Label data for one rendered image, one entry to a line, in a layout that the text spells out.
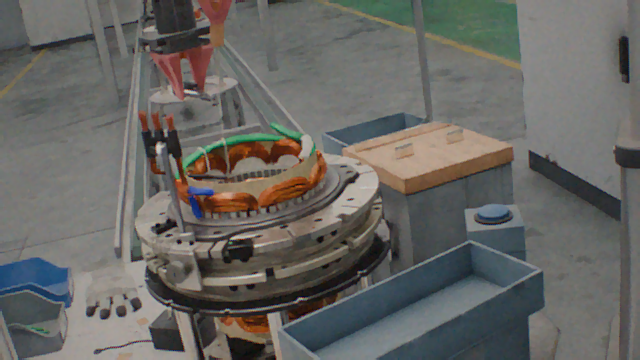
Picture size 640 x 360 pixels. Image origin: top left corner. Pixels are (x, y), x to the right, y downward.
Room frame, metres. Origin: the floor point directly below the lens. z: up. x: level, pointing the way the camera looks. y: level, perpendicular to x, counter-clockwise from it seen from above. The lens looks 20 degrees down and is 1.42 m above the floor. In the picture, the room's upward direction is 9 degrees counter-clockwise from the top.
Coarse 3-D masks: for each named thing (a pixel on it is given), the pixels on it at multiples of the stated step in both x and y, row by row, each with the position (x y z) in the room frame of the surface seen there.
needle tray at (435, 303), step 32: (448, 256) 0.71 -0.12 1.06; (480, 256) 0.71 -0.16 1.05; (384, 288) 0.66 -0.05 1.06; (416, 288) 0.68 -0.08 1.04; (448, 288) 0.70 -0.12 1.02; (480, 288) 0.69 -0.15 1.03; (512, 288) 0.61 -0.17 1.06; (320, 320) 0.63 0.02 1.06; (352, 320) 0.64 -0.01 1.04; (384, 320) 0.66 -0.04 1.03; (416, 320) 0.65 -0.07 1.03; (448, 320) 0.57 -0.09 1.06; (480, 320) 0.59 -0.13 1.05; (512, 320) 0.61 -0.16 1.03; (288, 352) 0.59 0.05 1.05; (320, 352) 0.62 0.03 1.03; (352, 352) 0.61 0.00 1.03; (384, 352) 0.54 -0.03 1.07; (416, 352) 0.55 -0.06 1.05; (448, 352) 0.57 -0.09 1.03; (480, 352) 0.61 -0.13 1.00
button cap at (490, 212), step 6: (486, 204) 0.86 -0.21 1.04; (492, 204) 0.86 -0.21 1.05; (498, 204) 0.86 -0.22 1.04; (480, 210) 0.85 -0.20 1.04; (486, 210) 0.84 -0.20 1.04; (492, 210) 0.84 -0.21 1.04; (498, 210) 0.84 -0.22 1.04; (504, 210) 0.83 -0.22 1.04; (480, 216) 0.84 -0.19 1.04; (486, 216) 0.83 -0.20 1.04; (492, 216) 0.83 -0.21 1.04; (498, 216) 0.83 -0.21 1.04; (504, 216) 0.83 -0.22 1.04
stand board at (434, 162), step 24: (432, 144) 1.08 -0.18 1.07; (456, 144) 1.06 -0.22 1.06; (480, 144) 1.04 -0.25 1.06; (504, 144) 1.02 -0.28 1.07; (384, 168) 1.00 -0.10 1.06; (408, 168) 0.99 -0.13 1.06; (432, 168) 0.97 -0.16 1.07; (456, 168) 0.98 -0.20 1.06; (480, 168) 0.99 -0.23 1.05; (408, 192) 0.95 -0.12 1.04
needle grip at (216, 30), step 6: (210, 0) 0.88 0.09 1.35; (216, 0) 0.88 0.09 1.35; (216, 6) 0.88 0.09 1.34; (216, 12) 0.88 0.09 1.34; (210, 24) 0.89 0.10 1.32; (216, 24) 0.88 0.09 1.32; (222, 24) 0.89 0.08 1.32; (210, 30) 0.89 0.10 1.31; (216, 30) 0.89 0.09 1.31; (222, 30) 0.89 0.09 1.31; (210, 36) 0.89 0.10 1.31; (216, 36) 0.89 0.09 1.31; (222, 36) 0.89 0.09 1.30; (216, 42) 0.89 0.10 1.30; (222, 42) 0.89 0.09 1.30
